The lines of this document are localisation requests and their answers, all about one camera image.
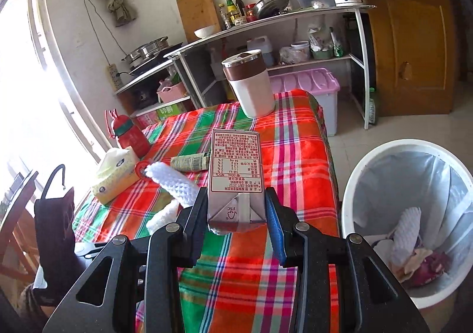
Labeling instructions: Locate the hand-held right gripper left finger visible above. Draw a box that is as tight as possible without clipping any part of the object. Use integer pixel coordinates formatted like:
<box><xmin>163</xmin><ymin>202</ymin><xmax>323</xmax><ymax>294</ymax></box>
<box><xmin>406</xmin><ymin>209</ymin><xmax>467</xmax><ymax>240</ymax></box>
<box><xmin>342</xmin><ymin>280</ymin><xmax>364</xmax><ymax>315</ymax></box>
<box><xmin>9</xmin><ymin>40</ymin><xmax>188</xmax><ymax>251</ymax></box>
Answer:
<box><xmin>42</xmin><ymin>187</ymin><xmax>209</xmax><ymax>333</ymax></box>

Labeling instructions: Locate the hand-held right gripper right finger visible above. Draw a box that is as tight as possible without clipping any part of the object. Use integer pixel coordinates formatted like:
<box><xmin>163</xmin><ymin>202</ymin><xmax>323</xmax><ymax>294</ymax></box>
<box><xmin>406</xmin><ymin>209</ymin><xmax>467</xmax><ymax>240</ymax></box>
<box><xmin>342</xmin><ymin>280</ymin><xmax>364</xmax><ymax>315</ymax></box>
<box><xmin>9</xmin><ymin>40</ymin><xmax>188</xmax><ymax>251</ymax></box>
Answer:
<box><xmin>264</xmin><ymin>187</ymin><xmax>431</xmax><ymax>333</ymax></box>

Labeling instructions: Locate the white foam fruit net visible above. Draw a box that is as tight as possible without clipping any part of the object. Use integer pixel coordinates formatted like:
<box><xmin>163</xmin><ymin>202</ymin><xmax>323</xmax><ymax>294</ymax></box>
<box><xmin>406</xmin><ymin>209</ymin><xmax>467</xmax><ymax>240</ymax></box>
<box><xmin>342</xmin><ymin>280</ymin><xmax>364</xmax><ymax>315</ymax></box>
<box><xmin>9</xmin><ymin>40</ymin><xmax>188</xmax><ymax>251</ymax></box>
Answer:
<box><xmin>388</xmin><ymin>207</ymin><xmax>422</xmax><ymax>267</ymax></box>
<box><xmin>144</xmin><ymin>161</ymin><xmax>200</xmax><ymax>208</ymax></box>
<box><xmin>147</xmin><ymin>200</ymin><xmax>182</xmax><ymax>235</ymax></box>

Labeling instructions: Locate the cream tube with green label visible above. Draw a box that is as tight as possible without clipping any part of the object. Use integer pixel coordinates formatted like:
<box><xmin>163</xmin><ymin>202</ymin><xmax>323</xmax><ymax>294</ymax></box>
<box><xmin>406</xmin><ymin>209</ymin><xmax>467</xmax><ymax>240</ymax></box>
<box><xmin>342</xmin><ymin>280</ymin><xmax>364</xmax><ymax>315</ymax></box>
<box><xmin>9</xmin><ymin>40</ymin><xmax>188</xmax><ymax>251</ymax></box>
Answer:
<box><xmin>170</xmin><ymin>153</ymin><xmax>211</xmax><ymax>172</ymax></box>

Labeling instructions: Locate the white brown milk carton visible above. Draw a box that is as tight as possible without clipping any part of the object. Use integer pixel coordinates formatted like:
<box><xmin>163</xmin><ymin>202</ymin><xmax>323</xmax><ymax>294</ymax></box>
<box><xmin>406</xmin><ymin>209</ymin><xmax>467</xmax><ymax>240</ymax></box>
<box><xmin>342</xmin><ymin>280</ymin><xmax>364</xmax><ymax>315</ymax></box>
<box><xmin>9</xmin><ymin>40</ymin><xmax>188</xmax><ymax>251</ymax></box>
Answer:
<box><xmin>207</xmin><ymin>129</ymin><xmax>267</xmax><ymax>235</ymax></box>

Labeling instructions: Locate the white trash bin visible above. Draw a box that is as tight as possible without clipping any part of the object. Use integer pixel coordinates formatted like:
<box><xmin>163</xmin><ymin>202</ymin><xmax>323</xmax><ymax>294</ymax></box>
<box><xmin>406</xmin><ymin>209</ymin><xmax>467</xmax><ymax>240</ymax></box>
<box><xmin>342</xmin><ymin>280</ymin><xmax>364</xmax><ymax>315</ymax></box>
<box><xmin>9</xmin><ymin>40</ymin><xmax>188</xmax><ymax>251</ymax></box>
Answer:
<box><xmin>341</xmin><ymin>139</ymin><xmax>473</xmax><ymax>309</ymax></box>

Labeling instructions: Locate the beige crushed paper cup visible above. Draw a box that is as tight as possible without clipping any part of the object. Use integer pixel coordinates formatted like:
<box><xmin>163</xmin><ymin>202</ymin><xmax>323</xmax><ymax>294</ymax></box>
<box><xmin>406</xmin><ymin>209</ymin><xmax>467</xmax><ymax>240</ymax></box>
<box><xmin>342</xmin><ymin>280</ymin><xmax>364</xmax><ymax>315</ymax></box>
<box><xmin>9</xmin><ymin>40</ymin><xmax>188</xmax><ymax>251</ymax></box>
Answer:
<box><xmin>399</xmin><ymin>248</ymin><xmax>433</xmax><ymax>282</ymax></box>

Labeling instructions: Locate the dark purple snack wrapper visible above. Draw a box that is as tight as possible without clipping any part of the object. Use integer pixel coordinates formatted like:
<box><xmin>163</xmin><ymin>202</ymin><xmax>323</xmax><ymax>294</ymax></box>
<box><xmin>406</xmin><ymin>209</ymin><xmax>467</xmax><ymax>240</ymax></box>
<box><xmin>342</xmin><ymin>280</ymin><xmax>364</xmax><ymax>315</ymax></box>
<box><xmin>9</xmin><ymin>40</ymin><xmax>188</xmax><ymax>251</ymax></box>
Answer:
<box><xmin>417</xmin><ymin>250</ymin><xmax>453</xmax><ymax>287</ymax></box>

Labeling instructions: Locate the red green plaid tablecloth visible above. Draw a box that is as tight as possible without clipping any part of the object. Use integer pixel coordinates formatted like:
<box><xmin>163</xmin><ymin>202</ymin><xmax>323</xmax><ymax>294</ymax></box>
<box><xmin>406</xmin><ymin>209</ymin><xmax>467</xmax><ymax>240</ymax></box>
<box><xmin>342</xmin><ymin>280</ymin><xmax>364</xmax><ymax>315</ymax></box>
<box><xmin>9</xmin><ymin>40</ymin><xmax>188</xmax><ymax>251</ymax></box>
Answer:
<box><xmin>72</xmin><ymin>91</ymin><xmax>341</xmax><ymax>333</ymax></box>

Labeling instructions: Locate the yellow tissue pack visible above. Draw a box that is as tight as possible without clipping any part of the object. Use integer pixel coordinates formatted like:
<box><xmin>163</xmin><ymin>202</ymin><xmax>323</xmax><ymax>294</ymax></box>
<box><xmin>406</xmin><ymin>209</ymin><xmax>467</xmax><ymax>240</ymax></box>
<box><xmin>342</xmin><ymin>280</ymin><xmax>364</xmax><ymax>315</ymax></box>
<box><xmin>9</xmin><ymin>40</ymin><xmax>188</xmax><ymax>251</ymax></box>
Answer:
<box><xmin>90</xmin><ymin>147</ymin><xmax>141</xmax><ymax>204</ymax></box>

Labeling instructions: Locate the red crab water bottle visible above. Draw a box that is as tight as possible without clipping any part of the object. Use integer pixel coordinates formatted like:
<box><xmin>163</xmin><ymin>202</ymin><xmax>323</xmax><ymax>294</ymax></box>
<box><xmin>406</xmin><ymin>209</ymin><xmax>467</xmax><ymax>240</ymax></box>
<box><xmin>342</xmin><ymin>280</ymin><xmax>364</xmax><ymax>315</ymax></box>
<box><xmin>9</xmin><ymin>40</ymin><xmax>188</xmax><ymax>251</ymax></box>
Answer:
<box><xmin>104</xmin><ymin>109</ymin><xmax>151</xmax><ymax>158</ymax></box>

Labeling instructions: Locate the pink basket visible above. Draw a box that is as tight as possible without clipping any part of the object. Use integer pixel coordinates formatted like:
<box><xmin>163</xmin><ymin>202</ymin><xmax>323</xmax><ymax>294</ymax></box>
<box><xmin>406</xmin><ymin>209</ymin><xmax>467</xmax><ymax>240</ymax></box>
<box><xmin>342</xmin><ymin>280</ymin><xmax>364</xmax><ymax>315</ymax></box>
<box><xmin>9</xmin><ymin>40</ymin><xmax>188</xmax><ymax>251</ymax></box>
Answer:
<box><xmin>157</xmin><ymin>81</ymin><xmax>187</xmax><ymax>104</ymax></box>

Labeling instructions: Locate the white jug with brown band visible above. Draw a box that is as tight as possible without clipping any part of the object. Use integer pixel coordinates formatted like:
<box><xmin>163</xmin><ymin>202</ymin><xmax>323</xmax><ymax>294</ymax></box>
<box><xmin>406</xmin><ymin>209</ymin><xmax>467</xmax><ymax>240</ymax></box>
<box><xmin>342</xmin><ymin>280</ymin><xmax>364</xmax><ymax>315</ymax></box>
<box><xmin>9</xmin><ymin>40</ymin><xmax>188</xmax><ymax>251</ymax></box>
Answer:
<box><xmin>222</xmin><ymin>49</ymin><xmax>276</xmax><ymax>119</ymax></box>

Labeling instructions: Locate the pink lid storage box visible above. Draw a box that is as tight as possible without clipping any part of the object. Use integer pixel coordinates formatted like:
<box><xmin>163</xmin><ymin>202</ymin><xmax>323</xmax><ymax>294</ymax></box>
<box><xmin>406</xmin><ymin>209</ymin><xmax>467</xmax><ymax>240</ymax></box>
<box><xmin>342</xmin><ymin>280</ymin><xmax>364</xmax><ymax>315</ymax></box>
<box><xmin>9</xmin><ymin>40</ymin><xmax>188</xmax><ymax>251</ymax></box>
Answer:
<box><xmin>269</xmin><ymin>68</ymin><xmax>341</xmax><ymax>137</ymax></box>

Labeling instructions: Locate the low white metal shelf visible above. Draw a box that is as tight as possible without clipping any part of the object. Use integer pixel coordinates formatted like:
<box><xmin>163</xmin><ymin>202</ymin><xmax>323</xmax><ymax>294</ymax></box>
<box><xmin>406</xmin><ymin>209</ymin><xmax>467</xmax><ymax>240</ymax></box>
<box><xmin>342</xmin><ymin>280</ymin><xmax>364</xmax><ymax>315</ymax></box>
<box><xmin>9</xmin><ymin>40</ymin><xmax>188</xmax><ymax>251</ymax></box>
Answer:
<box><xmin>114</xmin><ymin>60</ymin><xmax>193</xmax><ymax>123</ymax></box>

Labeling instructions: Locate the green bottle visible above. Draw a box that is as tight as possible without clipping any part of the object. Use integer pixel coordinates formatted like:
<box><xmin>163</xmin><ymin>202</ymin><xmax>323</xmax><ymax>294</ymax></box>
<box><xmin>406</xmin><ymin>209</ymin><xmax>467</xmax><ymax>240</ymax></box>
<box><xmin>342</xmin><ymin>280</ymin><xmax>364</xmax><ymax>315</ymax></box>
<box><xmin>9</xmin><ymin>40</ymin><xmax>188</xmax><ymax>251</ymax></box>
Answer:
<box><xmin>367</xmin><ymin>87</ymin><xmax>378</xmax><ymax>125</ymax></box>

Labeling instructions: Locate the black induction cooker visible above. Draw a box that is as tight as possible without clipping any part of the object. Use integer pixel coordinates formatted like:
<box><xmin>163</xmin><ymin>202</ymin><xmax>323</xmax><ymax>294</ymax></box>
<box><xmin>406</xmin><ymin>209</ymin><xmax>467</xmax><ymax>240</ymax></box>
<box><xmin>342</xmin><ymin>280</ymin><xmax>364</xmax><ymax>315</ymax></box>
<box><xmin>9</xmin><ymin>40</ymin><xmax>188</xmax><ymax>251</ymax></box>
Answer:
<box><xmin>127</xmin><ymin>43</ymin><xmax>185</xmax><ymax>75</ymax></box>

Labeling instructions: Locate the white power strip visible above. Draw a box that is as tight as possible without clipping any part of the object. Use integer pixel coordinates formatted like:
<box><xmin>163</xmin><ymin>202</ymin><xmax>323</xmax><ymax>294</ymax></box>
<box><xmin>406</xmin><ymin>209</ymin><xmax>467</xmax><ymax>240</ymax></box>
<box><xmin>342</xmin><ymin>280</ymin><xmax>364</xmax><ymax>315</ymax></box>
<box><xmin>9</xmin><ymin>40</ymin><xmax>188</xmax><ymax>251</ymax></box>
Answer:
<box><xmin>107</xmin><ymin>63</ymin><xmax>122</xmax><ymax>90</ymax></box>

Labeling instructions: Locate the translucent bin liner bag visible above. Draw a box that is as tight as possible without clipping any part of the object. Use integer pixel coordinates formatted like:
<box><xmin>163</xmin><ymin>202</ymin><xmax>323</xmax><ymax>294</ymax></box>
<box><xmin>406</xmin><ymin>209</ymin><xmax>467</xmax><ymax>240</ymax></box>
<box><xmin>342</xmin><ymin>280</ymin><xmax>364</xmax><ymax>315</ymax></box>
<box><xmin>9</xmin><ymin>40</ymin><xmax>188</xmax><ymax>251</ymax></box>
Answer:
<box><xmin>351</xmin><ymin>150</ymin><xmax>473</xmax><ymax>289</ymax></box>

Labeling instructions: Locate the clear plastic bag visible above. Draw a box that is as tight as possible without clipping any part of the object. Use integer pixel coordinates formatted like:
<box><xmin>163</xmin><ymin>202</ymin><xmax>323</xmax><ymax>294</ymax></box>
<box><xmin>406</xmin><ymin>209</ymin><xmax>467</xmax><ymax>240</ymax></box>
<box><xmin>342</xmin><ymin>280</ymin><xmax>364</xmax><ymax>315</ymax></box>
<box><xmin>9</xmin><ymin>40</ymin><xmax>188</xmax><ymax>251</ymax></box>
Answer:
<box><xmin>279</xmin><ymin>47</ymin><xmax>296</xmax><ymax>66</ymax></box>

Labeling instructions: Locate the plastic oil jug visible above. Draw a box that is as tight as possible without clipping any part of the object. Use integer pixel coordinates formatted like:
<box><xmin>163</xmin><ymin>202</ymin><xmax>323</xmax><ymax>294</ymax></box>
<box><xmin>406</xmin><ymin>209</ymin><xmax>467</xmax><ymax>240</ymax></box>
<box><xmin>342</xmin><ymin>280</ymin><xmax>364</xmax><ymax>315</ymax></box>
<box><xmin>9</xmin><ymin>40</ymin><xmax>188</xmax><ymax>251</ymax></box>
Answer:
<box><xmin>247</xmin><ymin>35</ymin><xmax>276</xmax><ymax>68</ymax></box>

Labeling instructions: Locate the white lid jar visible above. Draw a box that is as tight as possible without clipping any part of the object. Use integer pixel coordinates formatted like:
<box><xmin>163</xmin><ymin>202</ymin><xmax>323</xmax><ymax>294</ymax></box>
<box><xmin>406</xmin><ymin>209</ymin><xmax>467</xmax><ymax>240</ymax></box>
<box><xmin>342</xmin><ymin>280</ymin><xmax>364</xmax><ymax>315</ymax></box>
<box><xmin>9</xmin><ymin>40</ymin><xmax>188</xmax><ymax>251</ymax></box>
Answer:
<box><xmin>290</xmin><ymin>42</ymin><xmax>310</xmax><ymax>62</ymax></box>

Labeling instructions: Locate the steel steamer pot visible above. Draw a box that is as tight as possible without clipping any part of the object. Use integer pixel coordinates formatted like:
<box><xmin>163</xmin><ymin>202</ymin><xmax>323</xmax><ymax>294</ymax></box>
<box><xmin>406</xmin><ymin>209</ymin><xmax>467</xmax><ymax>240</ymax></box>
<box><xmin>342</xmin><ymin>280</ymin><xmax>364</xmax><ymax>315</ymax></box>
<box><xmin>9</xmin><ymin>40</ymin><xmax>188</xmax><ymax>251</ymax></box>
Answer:
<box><xmin>121</xmin><ymin>36</ymin><xmax>169</xmax><ymax>63</ymax></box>

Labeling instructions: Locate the wooden chair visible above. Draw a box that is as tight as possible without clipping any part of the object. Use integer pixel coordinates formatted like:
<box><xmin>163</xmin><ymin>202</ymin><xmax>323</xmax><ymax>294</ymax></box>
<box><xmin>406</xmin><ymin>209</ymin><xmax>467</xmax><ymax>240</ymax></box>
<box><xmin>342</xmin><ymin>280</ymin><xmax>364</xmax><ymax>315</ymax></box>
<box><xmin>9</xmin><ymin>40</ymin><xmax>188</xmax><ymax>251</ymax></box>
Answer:
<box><xmin>0</xmin><ymin>170</ymin><xmax>39</xmax><ymax>282</ymax></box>

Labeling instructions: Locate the tall white metal shelf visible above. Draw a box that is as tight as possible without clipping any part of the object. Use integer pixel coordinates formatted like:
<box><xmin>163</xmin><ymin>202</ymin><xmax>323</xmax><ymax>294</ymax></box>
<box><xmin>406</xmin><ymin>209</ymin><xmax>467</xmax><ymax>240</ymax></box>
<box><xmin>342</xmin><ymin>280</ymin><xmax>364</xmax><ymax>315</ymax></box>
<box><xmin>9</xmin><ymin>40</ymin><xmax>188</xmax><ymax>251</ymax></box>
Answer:
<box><xmin>163</xmin><ymin>4</ymin><xmax>377</xmax><ymax>130</ymax></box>

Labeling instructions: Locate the green packet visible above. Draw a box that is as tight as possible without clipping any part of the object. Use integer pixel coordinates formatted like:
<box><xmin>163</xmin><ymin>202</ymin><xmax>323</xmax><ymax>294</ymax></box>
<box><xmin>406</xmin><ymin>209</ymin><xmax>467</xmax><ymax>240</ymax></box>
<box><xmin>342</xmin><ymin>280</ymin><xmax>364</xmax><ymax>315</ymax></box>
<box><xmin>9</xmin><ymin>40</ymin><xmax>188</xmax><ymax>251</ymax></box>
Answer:
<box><xmin>331</xmin><ymin>32</ymin><xmax>345</xmax><ymax>57</ymax></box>

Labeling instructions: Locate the wooden cutting board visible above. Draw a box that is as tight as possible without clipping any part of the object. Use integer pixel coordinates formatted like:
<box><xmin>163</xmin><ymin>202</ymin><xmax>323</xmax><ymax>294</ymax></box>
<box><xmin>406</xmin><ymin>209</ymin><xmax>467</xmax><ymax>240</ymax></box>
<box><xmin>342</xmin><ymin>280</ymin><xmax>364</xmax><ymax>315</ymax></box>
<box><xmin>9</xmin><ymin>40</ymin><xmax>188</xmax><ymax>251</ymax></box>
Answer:
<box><xmin>176</xmin><ymin>0</ymin><xmax>222</xmax><ymax>43</ymax></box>

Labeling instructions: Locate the yellow label sauce bottle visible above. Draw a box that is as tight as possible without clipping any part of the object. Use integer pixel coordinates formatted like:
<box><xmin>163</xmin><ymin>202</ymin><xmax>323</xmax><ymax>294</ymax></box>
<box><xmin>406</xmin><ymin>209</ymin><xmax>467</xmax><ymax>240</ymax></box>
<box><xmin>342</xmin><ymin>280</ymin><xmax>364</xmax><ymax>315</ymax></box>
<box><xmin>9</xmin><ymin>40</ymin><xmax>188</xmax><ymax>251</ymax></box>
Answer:
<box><xmin>225</xmin><ymin>0</ymin><xmax>240</xmax><ymax>27</ymax></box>

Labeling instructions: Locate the window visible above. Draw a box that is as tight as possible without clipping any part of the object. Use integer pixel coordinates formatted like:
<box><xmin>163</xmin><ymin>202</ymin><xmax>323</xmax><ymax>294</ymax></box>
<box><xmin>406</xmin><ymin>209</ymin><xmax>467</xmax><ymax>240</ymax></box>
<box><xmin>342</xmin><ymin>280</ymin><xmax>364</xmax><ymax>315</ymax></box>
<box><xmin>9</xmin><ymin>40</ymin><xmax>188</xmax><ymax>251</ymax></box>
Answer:
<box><xmin>0</xmin><ymin>0</ymin><xmax>111</xmax><ymax>208</ymax></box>

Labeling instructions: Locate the steel frying pan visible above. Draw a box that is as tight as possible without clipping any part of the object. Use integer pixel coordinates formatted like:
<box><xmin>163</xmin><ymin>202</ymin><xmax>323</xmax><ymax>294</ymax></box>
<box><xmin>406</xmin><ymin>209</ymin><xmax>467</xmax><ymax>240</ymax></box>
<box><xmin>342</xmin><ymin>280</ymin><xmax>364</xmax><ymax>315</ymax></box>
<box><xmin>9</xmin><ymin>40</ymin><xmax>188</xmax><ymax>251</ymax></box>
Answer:
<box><xmin>252</xmin><ymin>0</ymin><xmax>291</xmax><ymax>20</ymax></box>

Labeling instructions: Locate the wooden door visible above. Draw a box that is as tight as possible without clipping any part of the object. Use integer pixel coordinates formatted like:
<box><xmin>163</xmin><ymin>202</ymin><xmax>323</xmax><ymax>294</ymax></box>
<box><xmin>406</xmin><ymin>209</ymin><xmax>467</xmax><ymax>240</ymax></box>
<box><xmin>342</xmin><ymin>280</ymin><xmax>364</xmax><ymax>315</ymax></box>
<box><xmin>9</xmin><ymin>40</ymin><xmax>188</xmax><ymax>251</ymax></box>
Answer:
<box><xmin>345</xmin><ymin>0</ymin><xmax>459</xmax><ymax>117</ymax></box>

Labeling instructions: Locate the black bag with handle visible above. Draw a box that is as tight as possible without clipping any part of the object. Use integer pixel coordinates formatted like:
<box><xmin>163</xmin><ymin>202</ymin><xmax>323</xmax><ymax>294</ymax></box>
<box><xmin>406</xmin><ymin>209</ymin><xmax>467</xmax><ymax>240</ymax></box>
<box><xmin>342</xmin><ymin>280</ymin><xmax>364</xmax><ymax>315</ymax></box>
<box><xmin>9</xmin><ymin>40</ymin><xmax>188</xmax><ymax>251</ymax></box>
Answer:
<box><xmin>34</xmin><ymin>164</ymin><xmax>81</xmax><ymax>306</ymax></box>

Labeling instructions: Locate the black wall cable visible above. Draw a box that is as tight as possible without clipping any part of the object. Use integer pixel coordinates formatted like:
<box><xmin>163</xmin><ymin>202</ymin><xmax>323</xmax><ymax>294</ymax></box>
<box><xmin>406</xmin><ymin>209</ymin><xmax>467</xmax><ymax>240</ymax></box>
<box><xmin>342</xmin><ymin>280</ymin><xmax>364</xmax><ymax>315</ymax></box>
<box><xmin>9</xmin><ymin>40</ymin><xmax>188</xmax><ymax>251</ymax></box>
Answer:
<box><xmin>84</xmin><ymin>0</ymin><xmax>113</xmax><ymax>68</ymax></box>

